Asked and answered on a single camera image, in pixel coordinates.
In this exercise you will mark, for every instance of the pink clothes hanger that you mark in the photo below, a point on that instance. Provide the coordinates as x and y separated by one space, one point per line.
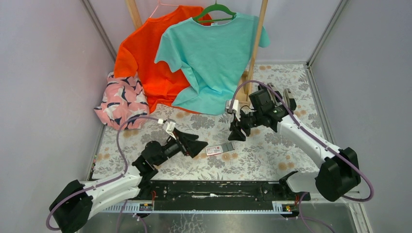
163 7

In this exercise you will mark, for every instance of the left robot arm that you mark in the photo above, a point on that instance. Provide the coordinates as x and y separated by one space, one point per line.
80 201

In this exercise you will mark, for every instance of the pink bird-pattern cloth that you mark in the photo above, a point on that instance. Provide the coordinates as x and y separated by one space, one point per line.
123 100

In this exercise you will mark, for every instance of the red staple box sleeve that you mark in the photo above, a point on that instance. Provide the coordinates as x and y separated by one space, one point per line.
215 150

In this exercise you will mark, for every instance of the wooden rack base tray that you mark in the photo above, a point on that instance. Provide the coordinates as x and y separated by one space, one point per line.
243 94

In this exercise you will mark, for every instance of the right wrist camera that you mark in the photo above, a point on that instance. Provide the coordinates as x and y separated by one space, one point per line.
232 107

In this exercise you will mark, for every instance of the teal t-shirt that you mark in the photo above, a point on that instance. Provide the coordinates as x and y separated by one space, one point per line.
212 59

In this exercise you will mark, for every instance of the green clothes hanger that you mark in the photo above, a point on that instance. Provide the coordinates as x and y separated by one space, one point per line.
221 10

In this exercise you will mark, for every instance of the wooden rack left post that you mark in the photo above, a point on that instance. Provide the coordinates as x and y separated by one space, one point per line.
134 13

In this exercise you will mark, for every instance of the wooden rack post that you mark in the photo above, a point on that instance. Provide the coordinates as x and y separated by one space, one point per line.
134 13
258 35

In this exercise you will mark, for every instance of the beige and black stapler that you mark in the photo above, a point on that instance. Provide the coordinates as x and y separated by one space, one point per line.
274 91

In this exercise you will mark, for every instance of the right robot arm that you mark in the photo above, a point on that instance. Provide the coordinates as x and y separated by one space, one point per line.
338 167

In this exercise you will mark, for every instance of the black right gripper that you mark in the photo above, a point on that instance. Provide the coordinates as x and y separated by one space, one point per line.
236 134

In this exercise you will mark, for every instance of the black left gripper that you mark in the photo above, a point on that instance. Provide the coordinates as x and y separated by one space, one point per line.
193 147

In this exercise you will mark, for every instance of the orange t-shirt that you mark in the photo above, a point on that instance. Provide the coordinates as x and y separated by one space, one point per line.
136 56

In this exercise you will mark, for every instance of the wooden rack right post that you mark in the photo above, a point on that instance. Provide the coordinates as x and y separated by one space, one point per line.
258 35

